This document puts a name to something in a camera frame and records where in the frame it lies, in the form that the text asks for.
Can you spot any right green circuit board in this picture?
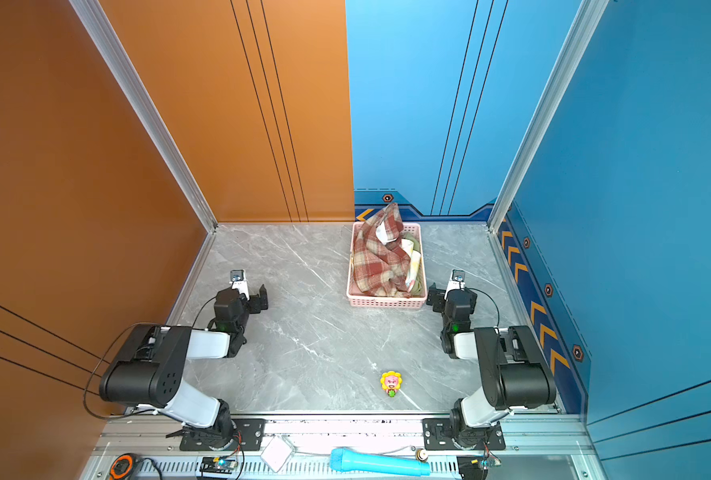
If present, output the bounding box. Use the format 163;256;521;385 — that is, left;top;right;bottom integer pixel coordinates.
471;454;501;470

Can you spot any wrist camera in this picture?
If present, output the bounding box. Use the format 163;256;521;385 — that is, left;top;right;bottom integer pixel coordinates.
447;269;465;291
230;269;250;298

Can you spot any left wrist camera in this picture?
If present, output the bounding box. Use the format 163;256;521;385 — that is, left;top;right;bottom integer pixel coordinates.
230;269;250;298

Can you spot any small brass cylinder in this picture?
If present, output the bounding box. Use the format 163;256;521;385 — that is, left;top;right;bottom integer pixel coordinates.
415;449;429;462

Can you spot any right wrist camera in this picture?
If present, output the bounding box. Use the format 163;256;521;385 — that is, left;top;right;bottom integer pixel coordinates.
447;269;465;291

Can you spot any green circuit board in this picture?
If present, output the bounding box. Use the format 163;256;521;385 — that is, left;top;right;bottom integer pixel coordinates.
199;456;240;477
471;454;501;470

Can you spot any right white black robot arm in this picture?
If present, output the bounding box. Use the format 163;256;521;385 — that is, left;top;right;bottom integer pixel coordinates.
427;285;557;449

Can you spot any floral pastel skirt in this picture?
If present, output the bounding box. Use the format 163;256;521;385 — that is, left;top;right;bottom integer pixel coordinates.
405;254;421;296

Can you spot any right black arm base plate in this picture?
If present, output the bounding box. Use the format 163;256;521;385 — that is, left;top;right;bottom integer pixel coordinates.
421;418;507;451

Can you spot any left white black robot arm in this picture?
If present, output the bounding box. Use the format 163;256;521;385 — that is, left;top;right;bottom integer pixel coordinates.
99;281;269;451

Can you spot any left green circuit board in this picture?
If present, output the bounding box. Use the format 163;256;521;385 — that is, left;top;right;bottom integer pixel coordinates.
199;456;240;477

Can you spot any red plaid skirt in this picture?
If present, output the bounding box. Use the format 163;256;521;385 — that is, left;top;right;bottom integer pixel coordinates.
353;203;411;298

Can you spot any olive green skirt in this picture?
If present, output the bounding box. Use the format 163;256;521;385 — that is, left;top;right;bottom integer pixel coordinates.
399;232;421;256

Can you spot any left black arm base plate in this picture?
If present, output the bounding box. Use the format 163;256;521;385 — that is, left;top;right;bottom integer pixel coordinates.
170;418;266;452

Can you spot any white square card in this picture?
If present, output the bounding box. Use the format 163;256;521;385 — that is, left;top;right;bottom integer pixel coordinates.
261;436;296;473

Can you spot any cyan toy microphone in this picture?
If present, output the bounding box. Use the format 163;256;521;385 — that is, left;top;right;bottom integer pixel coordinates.
330;448;431;477

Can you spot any pink perforated plastic basket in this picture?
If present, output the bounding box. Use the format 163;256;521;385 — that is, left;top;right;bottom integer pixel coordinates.
347;221;429;309

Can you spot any yellow sunflower toy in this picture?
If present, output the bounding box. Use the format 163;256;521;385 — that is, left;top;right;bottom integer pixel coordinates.
379;371;403;398

